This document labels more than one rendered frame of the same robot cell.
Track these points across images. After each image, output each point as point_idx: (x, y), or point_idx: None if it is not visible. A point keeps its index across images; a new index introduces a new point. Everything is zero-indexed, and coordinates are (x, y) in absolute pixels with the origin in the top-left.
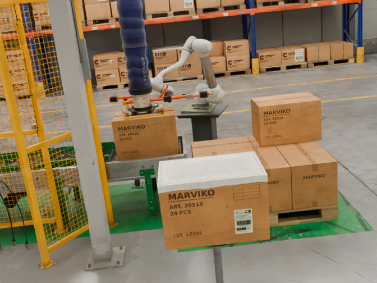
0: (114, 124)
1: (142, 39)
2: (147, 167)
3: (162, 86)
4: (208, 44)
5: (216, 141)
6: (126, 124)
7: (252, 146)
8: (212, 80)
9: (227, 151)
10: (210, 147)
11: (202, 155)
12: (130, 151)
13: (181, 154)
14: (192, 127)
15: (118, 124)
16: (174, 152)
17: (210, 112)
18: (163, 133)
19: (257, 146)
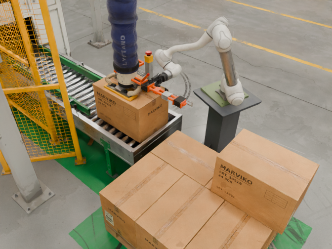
0: (94, 87)
1: (122, 16)
2: (105, 140)
3: (164, 64)
4: (223, 40)
5: (195, 145)
6: (102, 93)
7: (206, 182)
8: (229, 79)
9: (175, 172)
10: (174, 152)
11: (151, 160)
12: (105, 115)
13: (132, 148)
14: (209, 107)
15: (97, 89)
16: (137, 139)
17: (221, 106)
18: (129, 118)
19: (210, 186)
